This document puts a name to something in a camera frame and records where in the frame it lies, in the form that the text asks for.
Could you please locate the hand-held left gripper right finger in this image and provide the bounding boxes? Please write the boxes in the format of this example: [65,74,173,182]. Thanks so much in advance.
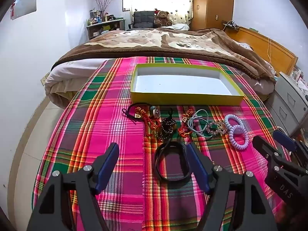
[186,143,277,231]

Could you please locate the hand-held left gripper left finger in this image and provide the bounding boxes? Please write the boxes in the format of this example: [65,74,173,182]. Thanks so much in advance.
[26,142,120,231]

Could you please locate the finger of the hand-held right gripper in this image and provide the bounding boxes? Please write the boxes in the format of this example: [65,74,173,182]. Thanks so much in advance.
[252,135,289,174]
[273,129,308,158]

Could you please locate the purple spiral hair tie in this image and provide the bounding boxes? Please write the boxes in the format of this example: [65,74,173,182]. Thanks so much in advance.
[228,126,249,151]

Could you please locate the black wrist band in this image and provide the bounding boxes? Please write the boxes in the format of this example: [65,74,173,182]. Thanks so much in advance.
[154,141,193,182]

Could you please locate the light blue spiral hair tie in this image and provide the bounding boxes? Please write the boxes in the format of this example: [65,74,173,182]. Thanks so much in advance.
[224,114,244,130]

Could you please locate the rhinestone brooch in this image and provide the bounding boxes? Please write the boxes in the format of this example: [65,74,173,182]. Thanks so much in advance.
[204,120,228,136]

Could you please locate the red knotted cord charm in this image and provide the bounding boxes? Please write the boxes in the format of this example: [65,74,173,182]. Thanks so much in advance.
[133,107,162,137]
[178,109,195,137]

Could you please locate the light blue cord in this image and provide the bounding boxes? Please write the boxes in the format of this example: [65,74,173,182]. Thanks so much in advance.
[188,109,213,139]

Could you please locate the dark bead bracelet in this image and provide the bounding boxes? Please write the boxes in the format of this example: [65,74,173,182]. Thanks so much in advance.
[156,108,177,141]

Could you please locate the yellow-green cardboard box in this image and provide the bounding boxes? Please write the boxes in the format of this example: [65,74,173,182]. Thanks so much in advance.
[130,63,245,106]

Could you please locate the pink plaid cloth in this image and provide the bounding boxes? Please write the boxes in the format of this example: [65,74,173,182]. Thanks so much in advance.
[31,56,293,231]

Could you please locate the grey filing cabinet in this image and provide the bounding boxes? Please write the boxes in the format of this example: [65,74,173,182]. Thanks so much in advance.
[267,72,308,135]

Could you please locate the wooden headboard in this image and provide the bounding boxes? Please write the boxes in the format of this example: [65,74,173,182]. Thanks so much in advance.
[225,26,299,76]

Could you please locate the brown plush blanket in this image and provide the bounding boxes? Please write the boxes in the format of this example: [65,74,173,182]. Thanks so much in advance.
[52,28,277,83]

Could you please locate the wooden desk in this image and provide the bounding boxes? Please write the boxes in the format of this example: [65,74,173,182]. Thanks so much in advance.
[86,19,126,40]

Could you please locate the white pillow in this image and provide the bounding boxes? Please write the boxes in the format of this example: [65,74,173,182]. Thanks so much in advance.
[166,23,190,31]

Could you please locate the cluster of bottles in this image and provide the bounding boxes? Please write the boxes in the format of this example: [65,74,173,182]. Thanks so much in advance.
[88,8,116,24]

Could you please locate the wooden wardrobe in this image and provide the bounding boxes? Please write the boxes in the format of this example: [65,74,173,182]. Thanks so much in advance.
[190,0,234,31]

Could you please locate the grey padded chair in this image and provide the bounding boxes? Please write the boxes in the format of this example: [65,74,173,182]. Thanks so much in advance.
[127,11,156,30]

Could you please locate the brown teddy bear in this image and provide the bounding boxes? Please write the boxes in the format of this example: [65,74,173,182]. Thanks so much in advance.
[154,9,173,27]

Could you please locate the bare flower branches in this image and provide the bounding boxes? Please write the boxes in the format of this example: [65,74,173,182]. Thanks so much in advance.
[95,0,118,17]

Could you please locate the black cord pendant necklace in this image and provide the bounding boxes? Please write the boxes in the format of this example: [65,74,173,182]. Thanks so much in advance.
[121,103,162,121]

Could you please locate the yellow cable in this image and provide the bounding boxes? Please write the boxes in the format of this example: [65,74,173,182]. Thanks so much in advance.
[267,37,273,63]

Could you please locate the wall shelf with power strip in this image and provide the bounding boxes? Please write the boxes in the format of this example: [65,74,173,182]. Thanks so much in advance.
[222,20,241,29]

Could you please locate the shiny wall sheet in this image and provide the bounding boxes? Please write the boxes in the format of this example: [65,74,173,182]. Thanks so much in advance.
[10,0,38,21]

